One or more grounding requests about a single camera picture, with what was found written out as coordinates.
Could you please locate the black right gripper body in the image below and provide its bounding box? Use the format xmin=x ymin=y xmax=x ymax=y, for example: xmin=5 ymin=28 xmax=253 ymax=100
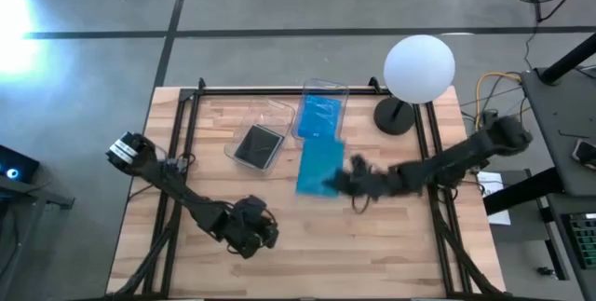
xmin=350 ymin=154 xmax=400 ymax=200

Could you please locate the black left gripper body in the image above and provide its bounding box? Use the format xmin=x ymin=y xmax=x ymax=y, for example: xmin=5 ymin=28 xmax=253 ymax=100
xmin=224 ymin=194 xmax=272 ymax=261

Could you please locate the blue plastic bag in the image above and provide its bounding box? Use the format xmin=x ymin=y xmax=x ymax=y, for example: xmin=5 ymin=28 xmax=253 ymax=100
xmin=294 ymin=134 xmax=346 ymax=198

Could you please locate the black jewel case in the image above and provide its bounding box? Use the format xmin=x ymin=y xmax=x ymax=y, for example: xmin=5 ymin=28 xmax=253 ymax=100
xmin=233 ymin=124 xmax=286 ymax=171

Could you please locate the blue jewel case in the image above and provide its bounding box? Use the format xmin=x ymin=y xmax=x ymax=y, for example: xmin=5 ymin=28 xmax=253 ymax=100
xmin=297 ymin=94 xmax=344 ymax=140

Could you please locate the small clear plastic bin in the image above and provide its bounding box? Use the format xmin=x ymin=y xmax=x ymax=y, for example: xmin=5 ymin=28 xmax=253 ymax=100
xmin=291 ymin=77 xmax=351 ymax=143

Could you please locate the large clear plastic bin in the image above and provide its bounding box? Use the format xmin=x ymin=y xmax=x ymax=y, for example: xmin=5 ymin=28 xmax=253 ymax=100
xmin=223 ymin=97 xmax=297 ymax=174

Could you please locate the white paper sheet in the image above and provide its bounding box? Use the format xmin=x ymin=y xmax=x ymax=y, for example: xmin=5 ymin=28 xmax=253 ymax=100
xmin=476 ymin=170 xmax=512 ymax=226

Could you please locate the white globe table lamp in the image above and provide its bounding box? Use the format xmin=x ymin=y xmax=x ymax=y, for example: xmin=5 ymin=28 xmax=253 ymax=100
xmin=372 ymin=34 xmax=457 ymax=137

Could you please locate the grey side table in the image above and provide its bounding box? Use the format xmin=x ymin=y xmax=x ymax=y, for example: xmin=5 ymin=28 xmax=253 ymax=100
xmin=520 ymin=66 xmax=596 ymax=199

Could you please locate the smartphone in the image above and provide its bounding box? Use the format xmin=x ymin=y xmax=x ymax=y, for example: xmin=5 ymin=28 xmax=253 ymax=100
xmin=571 ymin=138 xmax=596 ymax=171

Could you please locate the green keyboard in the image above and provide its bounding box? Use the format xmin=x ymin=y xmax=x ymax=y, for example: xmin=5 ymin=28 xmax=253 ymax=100
xmin=563 ymin=211 xmax=596 ymax=270

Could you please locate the black slanted pole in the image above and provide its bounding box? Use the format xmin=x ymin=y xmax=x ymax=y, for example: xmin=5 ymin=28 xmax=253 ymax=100
xmin=538 ymin=32 xmax=596 ymax=85

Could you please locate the black device with blue light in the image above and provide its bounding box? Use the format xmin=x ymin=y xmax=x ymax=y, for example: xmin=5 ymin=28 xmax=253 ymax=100
xmin=0 ymin=144 xmax=41 ymax=185

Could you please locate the black table frame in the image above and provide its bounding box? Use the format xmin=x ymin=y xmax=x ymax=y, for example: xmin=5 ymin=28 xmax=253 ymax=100
xmin=105 ymin=76 xmax=509 ymax=300

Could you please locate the yellow cable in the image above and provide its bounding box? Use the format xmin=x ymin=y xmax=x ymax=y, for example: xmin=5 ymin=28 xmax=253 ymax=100
xmin=474 ymin=71 xmax=522 ymax=130

